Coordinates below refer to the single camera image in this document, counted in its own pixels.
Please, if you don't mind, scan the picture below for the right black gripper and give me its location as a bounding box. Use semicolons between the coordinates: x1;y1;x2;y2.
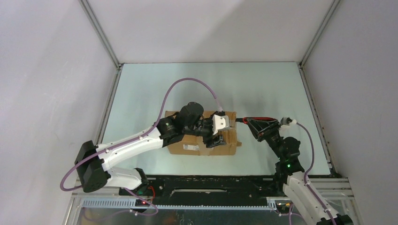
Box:
245;119;284;161

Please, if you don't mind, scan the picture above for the red black utility knife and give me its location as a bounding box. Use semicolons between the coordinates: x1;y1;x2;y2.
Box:
235;117;278;126

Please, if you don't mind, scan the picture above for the brown cardboard express box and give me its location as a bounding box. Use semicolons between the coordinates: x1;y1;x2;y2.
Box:
167;112;242;156

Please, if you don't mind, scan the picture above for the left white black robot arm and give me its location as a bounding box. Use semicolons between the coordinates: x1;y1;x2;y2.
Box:
75;102;230;195

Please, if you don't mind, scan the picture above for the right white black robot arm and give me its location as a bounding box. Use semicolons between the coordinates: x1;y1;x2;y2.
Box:
238;117;353;225

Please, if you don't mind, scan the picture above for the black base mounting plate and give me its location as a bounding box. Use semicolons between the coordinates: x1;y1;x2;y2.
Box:
132;175;288;197

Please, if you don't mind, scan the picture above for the right small circuit board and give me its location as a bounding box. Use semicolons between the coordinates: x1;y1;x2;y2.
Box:
276;202;294;210

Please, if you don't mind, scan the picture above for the small circuit board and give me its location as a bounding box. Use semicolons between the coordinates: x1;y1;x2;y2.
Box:
134;199;152;208
276;202;294;210

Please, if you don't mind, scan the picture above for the left small circuit board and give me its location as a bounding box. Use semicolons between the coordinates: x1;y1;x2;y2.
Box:
134;199;152;208

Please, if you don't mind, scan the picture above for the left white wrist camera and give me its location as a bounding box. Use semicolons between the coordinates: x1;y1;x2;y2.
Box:
212;115;230;135

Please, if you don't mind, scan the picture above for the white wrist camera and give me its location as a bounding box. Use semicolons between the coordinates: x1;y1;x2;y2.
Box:
212;115;230;135
280;117;297;129

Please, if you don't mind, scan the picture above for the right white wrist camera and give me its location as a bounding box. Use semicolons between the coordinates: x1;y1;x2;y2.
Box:
280;117;297;129

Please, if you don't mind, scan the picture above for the aluminium frame rail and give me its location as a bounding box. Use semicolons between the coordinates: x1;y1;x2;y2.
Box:
78;0;122;70

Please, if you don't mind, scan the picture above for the grey slotted cable duct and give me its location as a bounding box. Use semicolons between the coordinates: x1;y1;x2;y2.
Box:
81;198;276;210

